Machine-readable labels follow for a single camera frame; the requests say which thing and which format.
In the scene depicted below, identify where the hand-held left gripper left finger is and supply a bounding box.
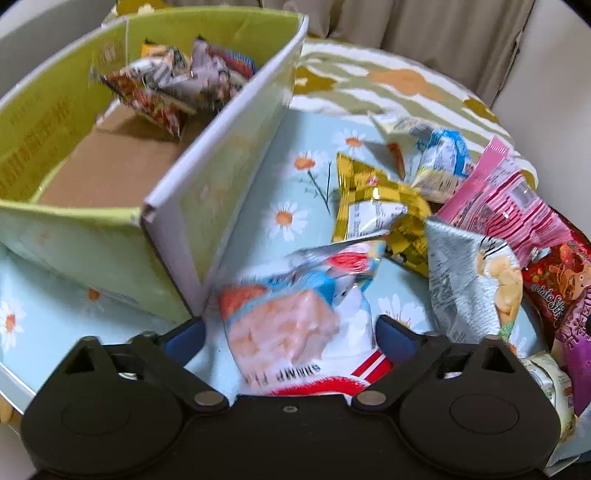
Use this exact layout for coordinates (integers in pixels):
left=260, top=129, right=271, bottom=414
left=60, top=318, right=229, bottom=414

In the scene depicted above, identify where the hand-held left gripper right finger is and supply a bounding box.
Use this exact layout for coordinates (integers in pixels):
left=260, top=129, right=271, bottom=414
left=352, top=315, right=525, bottom=411

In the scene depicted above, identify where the silver potato chips packet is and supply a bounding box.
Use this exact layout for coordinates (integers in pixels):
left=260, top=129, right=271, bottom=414
left=425, top=217, right=525, bottom=342

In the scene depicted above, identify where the white blue shrimp chips packet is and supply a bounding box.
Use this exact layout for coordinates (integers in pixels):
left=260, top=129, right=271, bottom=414
left=217, top=235, right=398, bottom=398

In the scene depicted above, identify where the gold yellow snack packet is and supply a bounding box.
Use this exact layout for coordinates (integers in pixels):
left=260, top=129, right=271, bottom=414
left=330, top=152, right=432, bottom=278

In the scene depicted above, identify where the pink striped snack packet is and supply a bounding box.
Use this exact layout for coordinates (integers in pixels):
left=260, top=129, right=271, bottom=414
left=436, top=136, right=578, bottom=268

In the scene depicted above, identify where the green cardboard box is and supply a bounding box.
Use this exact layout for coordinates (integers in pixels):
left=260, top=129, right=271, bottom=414
left=0, top=11, right=310, bottom=324

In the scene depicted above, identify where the small green white snack packet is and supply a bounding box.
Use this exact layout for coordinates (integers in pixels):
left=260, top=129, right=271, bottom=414
left=517, top=351, right=578, bottom=444

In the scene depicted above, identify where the dark red potato sticks packet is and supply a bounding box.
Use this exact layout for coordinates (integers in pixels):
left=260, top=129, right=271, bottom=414
left=522, top=240, right=591, bottom=337

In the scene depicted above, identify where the light blue daisy bed sheet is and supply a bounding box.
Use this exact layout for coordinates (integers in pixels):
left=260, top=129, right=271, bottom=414
left=0, top=108, right=546, bottom=402

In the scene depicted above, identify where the white blue yellow snack packet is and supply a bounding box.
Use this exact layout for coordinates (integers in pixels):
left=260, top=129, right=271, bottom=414
left=369, top=113, right=476, bottom=204

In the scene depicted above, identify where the purple snack packet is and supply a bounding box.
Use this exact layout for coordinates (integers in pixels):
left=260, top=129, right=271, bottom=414
left=551, top=300, right=591, bottom=416

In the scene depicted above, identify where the red patterned snack packet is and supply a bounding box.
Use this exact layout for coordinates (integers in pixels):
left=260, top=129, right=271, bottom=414
left=99, top=60, right=199, bottom=139

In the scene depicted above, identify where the green striped floral duvet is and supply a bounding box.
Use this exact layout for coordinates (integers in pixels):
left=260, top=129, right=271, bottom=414
left=99, top=0, right=541, bottom=190

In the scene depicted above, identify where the grey white snack packet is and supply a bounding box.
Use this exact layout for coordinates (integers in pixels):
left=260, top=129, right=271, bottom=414
left=161, top=39, right=259, bottom=114

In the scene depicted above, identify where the beige curtain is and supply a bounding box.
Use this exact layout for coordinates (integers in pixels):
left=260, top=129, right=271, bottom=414
left=185, top=0, right=536, bottom=70

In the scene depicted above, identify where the grey bed headboard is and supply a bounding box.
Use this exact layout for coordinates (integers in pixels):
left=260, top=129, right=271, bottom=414
left=0, top=0, right=121, bottom=107

